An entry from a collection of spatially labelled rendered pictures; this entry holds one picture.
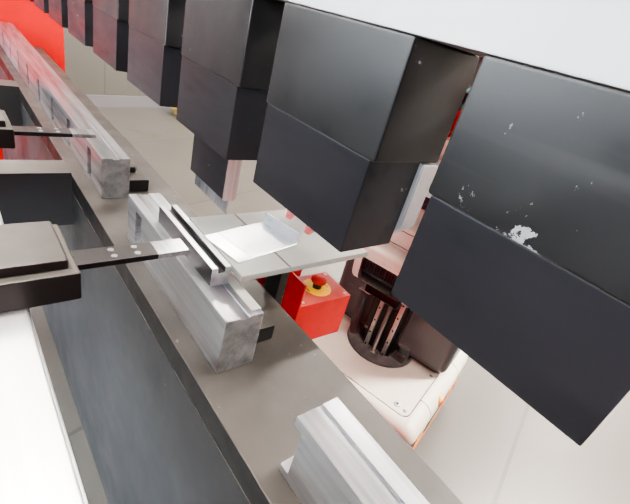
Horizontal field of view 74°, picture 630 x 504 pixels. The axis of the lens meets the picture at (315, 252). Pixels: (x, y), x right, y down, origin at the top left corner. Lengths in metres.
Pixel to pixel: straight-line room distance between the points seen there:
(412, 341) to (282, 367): 1.09
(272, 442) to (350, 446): 0.13
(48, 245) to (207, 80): 0.26
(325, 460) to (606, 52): 0.39
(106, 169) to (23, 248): 0.49
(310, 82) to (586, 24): 0.20
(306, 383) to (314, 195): 0.35
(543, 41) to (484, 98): 0.04
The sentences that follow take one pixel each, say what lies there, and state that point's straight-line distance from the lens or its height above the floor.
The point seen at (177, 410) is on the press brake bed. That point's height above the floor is 0.77.
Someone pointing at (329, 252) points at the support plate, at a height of 1.00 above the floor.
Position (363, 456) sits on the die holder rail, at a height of 0.97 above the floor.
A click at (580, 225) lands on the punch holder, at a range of 0.25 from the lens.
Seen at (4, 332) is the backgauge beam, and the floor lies 0.98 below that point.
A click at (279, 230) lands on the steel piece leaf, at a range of 0.73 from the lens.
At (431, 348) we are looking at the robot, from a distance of 1.67.
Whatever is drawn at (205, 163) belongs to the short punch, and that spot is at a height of 1.13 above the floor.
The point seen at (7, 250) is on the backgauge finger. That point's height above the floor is 1.03.
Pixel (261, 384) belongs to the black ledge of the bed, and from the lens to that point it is 0.63.
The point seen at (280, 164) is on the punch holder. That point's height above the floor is 1.21.
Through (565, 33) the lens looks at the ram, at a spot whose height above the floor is 1.36.
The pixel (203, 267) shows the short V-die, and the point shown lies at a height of 0.99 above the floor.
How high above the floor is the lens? 1.33
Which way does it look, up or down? 28 degrees down
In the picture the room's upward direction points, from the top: 16 degrees clockwise
